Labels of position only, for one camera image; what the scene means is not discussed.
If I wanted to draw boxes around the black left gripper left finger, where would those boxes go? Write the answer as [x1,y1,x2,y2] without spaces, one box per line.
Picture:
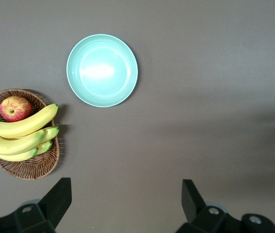
[0,178,72,233]

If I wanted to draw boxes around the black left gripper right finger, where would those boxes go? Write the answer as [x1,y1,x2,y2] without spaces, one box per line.
[175,179,275,233]

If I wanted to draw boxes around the mint green round plate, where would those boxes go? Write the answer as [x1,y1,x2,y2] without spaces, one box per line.
[66,33,138,108]

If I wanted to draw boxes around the brown wicker basket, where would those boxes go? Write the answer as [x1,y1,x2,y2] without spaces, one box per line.
[0,88,60,180]

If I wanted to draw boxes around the green-tipped yellow banana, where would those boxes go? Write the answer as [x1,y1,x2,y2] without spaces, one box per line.
[0,140,53,162]
[0,126,60,156]

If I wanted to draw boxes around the red yellow apple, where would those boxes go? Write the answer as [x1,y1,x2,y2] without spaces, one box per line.
[0,96,33,122]

